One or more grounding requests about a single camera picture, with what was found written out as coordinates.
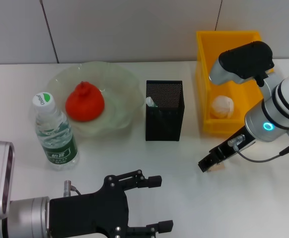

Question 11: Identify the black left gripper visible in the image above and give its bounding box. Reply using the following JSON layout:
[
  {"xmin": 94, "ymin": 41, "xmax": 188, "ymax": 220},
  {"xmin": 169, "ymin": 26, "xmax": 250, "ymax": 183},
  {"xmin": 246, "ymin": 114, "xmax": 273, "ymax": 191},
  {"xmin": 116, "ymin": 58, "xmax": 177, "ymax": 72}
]
[{"xmin": 49, "ymin": 170, "xmax": 163, "ymax": 238}]

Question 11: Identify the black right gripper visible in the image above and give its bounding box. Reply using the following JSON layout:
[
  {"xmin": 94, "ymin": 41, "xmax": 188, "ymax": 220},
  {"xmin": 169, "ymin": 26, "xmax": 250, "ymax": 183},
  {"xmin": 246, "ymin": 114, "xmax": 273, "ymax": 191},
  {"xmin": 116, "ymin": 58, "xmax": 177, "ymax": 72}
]
[{"xmin": 198, "ymin": 126, "xmax": 257, "ymax": 173}]

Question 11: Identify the beige eraser with barcode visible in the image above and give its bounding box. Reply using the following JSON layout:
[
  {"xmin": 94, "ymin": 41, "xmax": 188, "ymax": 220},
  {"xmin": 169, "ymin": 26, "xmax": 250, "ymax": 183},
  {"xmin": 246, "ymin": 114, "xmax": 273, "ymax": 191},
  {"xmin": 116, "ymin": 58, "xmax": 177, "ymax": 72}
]
[{"xmin": 209, "ymin": 163, "xmax": 226, "ymax": 173}]

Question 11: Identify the white paper ball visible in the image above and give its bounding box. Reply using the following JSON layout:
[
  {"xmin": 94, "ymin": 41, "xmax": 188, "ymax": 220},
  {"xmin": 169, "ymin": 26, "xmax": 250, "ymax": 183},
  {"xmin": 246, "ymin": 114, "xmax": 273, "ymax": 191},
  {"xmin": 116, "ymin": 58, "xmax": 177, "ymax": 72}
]
[{"xmin": 211, "ymin": 95, "xmax": 235, "ymax": 119}]

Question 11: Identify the mint green pen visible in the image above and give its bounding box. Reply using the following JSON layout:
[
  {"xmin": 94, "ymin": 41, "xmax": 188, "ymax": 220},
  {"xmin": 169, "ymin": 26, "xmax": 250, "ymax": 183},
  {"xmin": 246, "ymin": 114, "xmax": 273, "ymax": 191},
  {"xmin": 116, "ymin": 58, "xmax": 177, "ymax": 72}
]
[{"xmin": 145, "ymin": 96, "xmax": 159, "ymax": 108}]

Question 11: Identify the red pomegranate-shaped toy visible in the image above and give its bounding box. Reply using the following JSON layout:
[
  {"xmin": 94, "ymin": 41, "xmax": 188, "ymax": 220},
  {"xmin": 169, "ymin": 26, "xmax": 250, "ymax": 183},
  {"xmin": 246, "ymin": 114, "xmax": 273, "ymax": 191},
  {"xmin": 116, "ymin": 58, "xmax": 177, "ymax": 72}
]
[{"xmin": 65, "ymin": 80, "xmax": 105, "ymax": 122}]

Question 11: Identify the clear plastic water bottle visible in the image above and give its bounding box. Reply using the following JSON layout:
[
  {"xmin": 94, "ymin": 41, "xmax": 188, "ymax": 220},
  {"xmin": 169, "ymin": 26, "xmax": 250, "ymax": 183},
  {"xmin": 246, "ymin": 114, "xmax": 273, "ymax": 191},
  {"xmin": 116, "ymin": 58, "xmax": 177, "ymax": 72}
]
[{"xmin": 32, "ymin": 91, "xmax": 79, "ymax": 171}]

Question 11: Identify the black mesh pen holder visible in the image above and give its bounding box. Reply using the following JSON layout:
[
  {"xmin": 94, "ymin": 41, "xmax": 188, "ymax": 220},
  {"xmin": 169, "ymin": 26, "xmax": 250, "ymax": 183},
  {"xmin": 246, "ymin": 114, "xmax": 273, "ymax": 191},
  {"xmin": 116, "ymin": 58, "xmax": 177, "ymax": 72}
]
[{"xmin": 145, "ymin": 79, "xmax": 186, "ymax": 142}]

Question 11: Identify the pale green glass fruit plate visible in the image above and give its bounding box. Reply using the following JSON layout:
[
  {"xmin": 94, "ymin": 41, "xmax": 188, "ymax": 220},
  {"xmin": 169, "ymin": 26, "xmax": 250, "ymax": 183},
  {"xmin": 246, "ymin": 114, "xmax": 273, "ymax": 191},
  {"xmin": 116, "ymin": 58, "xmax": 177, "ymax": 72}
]
[{"xmin": 46, "ymin": 61, "xmax": 145, "ymax": 138}]

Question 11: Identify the yellow plastic bin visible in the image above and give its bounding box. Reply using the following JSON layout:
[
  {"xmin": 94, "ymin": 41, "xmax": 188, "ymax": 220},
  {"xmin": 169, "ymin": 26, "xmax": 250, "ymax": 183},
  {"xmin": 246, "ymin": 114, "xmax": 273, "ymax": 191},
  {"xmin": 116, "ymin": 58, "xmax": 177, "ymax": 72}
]
[{"xmin": 195, "ymin": 30, "xmax": 277, "ymax": 136}]

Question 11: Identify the right gripper cable with plugs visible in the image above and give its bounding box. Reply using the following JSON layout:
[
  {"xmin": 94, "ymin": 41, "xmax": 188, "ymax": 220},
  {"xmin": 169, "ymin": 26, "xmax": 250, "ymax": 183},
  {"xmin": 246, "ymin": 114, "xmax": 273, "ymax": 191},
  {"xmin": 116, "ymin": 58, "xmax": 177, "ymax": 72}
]
[{"xmin": 227, "ymin": 130, "xmax": 289, "ymax": 164}]

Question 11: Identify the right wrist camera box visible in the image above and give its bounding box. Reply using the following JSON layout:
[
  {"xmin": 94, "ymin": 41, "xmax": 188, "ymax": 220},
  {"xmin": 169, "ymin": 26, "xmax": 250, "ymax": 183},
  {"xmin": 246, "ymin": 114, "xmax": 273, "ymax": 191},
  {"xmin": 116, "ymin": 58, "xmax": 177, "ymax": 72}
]
[{"xmin": 209, "ymin": 41, "xmax": 276, "ymax": 87}]

